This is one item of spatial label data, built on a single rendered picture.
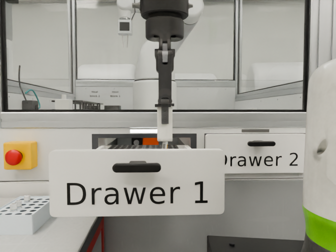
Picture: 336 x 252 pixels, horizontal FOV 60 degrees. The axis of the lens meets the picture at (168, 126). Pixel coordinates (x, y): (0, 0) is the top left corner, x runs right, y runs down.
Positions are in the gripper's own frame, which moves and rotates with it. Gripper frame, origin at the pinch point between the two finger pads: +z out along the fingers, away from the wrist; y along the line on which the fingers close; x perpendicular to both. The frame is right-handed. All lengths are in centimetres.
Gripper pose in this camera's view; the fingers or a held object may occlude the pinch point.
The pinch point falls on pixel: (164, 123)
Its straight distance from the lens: 58.8
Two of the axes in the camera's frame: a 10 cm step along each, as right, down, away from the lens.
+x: 10.0, 0.0, 0.2
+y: 0.2, 1.1, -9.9
